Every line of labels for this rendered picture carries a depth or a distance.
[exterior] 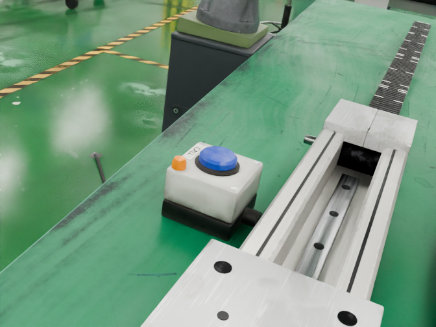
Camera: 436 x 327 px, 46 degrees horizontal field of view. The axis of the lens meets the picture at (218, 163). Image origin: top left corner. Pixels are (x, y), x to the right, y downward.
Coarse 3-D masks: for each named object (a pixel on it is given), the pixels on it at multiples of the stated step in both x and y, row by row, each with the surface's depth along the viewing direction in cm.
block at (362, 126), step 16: (336, 112) 63; (352, 112) 64; (368, 112) 65; (384, 112) 66; (336, 128) 60; (352, 128) 60; (368, 128) 60; (384, 128) 61; (400, 128) 62; (352, 144) 63; (368, 144) 60; (384, 144) 59; (400, 144) 58; (352, 160) 63; (368, 160) 62
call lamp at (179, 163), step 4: (176, 156) 53; (180, 156) 53; (176, 160) 52; (180, 160) 52; (184, 160) 52; (172, 164) 53; (176, 164) 52; (180, 164) 52; (184, 164) 52; (176, 168) 52; (180, 168) 52; (184, 168) 53
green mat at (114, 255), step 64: (320, 0) 182; (256, 64) 107; (320, 64) 113; (384, 64) 121; (192, 128) 75; (256, 128) 79; (320, 128) 82; (128, 192) 58; (256, 192) 63; (64, 256) 48; (128, 256) 49; (192, 256) 50; (384, 256) 55; (0, 320) 40; (64, 320) 41; (128, 320) 42; (384, 320) 47
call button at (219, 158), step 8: (200, 152) 54; (208, 152) 54; (216, 152) 54; (224, 152) 54; (232, 152) 55; (200, 160) 53; (208, 160) 53; (216, 160) 53; (224, 160) 53; (232, 160) 53; (216, 168) 53; (224, 168) 53; (232, 168) 53
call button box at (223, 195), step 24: (168, 168) 53; (192, 168) 53; (240, 168) 55; (168, 192) 54; (192, 192) 52; (216, 192) 51; (240, 192) 51; (168, 216) 55; (192, 216) 54; (216, 216) 52; (240, 216) 54
